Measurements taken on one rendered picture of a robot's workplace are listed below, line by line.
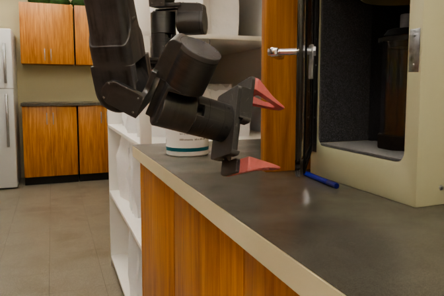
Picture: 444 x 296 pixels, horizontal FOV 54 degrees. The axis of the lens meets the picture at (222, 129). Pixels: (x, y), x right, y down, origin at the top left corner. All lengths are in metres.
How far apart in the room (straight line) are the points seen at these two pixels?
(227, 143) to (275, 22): 0.50
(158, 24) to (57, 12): 4.86
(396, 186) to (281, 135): 0.33
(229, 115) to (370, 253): 0.25
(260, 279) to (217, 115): 0.26
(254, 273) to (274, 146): 0.41
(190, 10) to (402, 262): 0.68
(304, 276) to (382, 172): 0.38
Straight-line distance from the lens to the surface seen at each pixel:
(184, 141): 1.28
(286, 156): 1.07
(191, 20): 0.99
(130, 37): 0.57
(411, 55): 0.80
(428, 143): 0.80
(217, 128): 0.61
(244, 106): 0.62
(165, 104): 0.58
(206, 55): 0.56
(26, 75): 6.12
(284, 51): 0.76
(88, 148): 5.62
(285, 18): 1.07
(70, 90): 6.11
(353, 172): 0.92
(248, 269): 0.74
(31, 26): 5.82
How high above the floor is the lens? 1.14
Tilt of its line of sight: 5 degrees down
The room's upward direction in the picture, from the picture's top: straight up
